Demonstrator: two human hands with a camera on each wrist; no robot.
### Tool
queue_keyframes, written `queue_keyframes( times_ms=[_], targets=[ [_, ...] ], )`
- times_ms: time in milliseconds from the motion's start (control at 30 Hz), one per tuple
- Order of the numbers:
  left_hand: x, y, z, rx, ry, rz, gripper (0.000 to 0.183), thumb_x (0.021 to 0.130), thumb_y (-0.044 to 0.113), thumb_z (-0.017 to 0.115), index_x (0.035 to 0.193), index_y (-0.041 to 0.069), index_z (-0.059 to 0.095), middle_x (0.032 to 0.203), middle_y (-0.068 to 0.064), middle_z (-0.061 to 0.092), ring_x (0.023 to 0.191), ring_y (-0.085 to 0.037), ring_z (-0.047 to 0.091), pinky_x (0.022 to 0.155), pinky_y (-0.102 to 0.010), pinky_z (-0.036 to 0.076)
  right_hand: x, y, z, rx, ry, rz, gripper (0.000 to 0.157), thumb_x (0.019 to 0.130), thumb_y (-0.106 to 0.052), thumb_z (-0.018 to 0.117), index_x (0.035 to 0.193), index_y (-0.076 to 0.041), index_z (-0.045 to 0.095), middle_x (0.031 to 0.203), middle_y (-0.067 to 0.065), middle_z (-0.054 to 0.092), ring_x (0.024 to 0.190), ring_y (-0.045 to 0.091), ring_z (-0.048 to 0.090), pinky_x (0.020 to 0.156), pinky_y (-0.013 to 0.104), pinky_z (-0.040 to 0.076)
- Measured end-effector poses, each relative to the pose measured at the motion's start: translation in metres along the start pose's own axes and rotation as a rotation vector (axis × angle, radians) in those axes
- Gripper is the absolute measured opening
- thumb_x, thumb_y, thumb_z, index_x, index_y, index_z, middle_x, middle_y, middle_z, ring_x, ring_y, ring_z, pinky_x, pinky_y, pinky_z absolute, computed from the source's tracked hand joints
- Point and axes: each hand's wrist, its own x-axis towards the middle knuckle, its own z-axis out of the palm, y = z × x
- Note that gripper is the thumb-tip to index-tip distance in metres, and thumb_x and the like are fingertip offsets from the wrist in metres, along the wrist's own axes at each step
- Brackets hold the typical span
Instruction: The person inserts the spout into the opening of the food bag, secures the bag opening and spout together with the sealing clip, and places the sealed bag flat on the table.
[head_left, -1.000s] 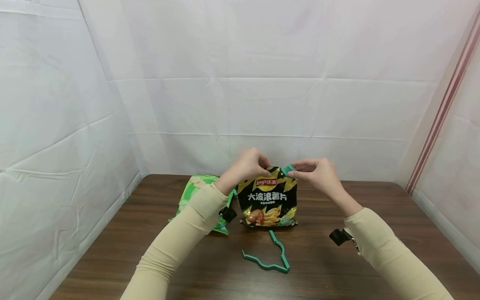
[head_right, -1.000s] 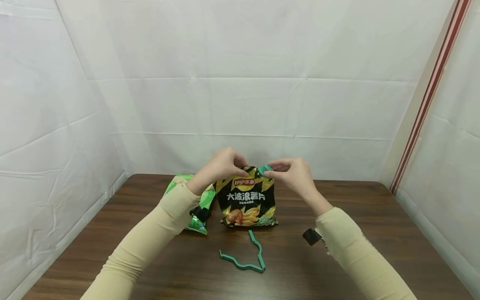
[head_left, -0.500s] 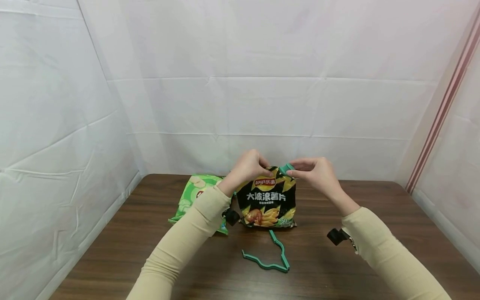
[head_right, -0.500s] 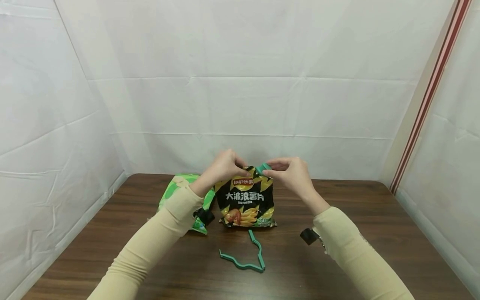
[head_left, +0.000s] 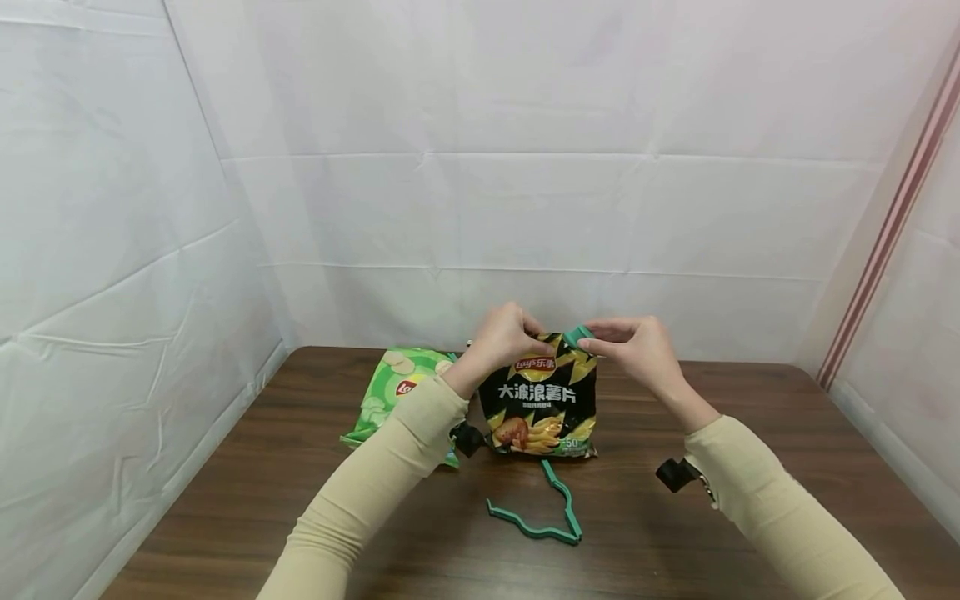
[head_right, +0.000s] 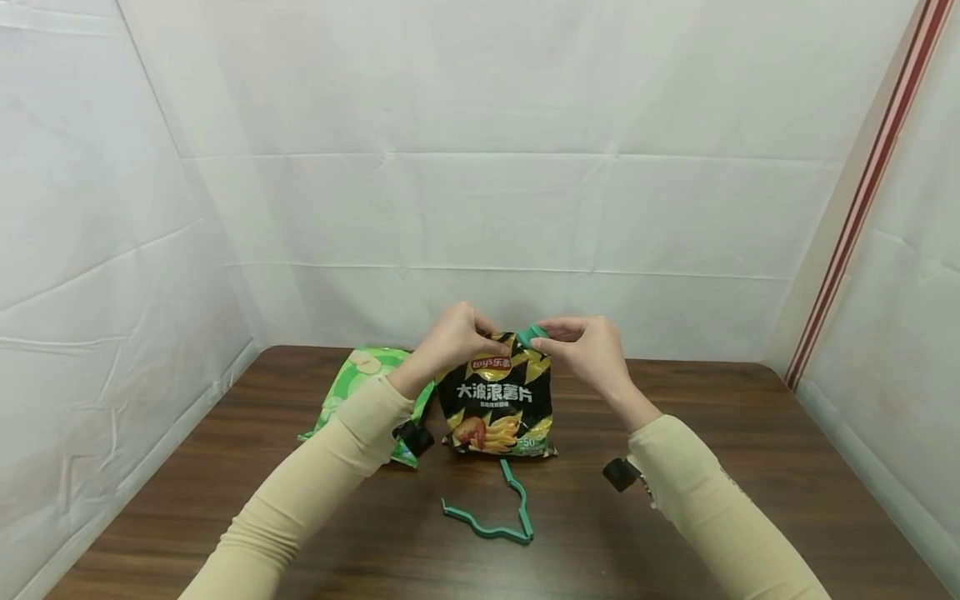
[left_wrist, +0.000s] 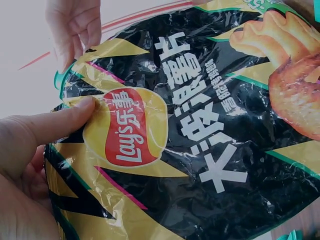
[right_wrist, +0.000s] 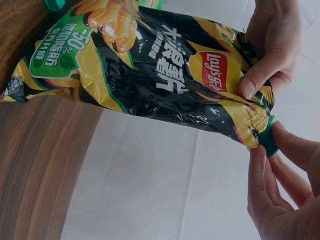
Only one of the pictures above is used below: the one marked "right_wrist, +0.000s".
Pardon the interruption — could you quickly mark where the person's right hand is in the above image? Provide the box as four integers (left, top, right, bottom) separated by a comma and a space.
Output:
246, 122, 320, 240

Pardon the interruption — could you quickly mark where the person's left hand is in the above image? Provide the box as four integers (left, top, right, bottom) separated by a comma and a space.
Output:
239, 0, 303, 100

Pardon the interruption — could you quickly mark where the green plastic bag clip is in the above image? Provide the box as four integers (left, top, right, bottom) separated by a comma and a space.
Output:
258, 119, 279, 159
42, 0, 66, 13

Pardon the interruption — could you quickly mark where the black and yellow chip bag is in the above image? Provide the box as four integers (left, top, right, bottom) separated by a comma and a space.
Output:
0, 0, 279, 154

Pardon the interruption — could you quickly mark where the light green round object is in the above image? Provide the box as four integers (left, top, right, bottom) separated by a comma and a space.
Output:
139, 0, 165, 9

